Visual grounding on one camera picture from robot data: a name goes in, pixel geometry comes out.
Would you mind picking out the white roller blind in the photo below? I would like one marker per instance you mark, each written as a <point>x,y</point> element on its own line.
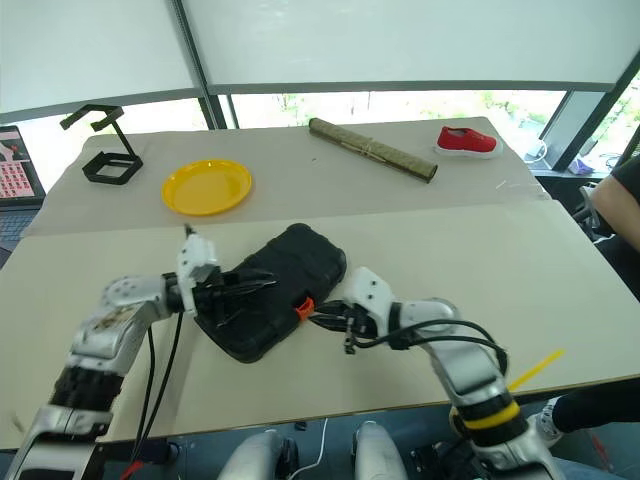
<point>400,40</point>
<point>90,45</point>

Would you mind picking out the white charger block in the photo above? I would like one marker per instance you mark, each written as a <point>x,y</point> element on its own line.
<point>537,148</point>

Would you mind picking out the black metal stand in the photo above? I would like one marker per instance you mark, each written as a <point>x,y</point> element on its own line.
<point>112,170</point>

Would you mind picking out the person in black shirt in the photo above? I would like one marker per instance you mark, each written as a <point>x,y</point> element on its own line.
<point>620,195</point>

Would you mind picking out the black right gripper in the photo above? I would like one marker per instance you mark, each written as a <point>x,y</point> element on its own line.
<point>359,324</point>

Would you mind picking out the black office chair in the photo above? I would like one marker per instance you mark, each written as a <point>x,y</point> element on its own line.
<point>592,215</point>

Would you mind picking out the grey window frame post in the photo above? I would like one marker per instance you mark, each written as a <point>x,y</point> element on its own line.
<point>205,75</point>

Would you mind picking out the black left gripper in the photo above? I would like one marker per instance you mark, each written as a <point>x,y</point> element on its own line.
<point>212,297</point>

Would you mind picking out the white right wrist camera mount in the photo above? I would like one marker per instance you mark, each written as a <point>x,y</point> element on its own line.
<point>370,292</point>

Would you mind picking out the red slip-on shoe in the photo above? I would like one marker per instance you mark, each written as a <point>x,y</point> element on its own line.
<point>467,142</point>

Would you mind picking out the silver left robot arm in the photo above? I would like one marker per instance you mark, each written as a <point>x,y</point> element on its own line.
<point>105,335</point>

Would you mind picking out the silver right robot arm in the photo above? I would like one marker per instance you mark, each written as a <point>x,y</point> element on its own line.
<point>465,365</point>

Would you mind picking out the open laptop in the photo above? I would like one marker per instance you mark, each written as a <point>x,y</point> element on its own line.
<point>15,175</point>

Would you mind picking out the black plastic tool case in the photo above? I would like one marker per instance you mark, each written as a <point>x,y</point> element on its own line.
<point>300,265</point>

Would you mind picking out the rolled bamboo mat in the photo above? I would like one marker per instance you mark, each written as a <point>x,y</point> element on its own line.
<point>372,150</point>

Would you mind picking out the yellow plastic plate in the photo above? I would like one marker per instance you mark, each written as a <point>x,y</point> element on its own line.
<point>206,187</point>

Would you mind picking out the silver rounded shell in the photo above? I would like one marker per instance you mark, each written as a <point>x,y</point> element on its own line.
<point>255,455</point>
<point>380,452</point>

